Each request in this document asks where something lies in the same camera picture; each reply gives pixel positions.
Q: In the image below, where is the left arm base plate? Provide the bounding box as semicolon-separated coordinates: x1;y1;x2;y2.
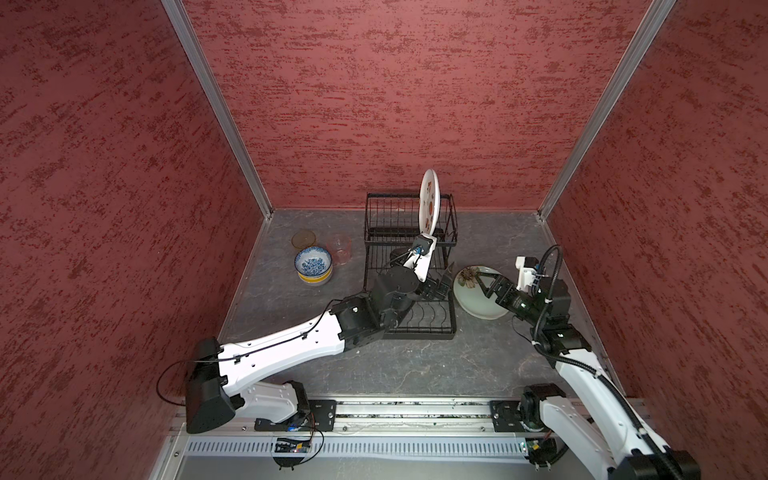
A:
254;399;337;433

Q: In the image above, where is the amber transparent cup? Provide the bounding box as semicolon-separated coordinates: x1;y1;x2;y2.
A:
291;229;317;251

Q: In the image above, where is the left circuit board connector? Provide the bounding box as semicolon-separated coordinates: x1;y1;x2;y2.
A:
272;437;313;470

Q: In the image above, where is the pink transparent cup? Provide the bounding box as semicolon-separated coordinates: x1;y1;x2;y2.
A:
327;234;352;265

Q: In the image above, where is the white floral plate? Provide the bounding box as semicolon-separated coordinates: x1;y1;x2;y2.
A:
418;169;441;235

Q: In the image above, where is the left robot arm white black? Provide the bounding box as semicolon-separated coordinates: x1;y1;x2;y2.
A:
185;266;452;434

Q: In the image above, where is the circuit board connector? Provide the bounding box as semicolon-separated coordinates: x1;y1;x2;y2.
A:
525;438;559;469
272;437;313;470

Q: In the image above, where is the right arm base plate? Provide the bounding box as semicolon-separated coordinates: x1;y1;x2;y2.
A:
489;400;540;433

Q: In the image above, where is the aluminium rail front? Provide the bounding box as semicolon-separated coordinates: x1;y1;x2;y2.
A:
173;395;655;437

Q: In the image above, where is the black wire dish rack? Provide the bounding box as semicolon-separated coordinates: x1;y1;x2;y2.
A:
363;193;458;341

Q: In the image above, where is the right corner aluminium profile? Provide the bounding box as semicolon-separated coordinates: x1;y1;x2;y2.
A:
538;0;676;223

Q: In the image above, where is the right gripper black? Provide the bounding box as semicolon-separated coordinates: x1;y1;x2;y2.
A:
473;272;545;326

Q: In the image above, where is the right circuit board connector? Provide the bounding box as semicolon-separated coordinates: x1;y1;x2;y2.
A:
525;438;559;469

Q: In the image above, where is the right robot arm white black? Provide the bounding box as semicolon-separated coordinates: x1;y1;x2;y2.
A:
474;272;701;479

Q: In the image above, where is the black corrugated cable hose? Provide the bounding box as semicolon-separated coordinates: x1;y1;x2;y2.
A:
530;244;685;480

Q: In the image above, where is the white slotted cable duct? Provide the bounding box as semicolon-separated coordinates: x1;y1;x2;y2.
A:
184;436;528;463

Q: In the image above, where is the pale pink bowl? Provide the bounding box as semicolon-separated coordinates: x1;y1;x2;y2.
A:
299;276;330;286

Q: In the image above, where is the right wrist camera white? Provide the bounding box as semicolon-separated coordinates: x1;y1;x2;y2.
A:
515;256;540;295

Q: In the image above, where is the yellow bowl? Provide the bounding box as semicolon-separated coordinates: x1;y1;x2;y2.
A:
298;268;333;279

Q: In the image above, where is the white blue floral bowl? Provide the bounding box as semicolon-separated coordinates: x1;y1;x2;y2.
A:
294;246;332;277

